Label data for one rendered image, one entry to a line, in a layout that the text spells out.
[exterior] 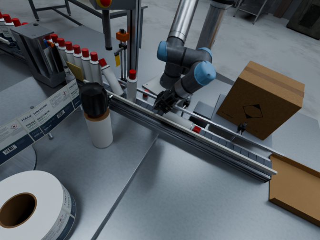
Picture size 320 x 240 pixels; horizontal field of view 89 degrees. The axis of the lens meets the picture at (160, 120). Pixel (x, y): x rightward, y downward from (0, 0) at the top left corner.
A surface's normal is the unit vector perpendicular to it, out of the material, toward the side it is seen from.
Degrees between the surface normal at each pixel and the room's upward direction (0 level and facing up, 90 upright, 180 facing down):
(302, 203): 0
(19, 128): 90
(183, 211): 0
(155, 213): 0
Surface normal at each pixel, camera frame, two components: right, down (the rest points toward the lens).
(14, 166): 0.15, -0.64
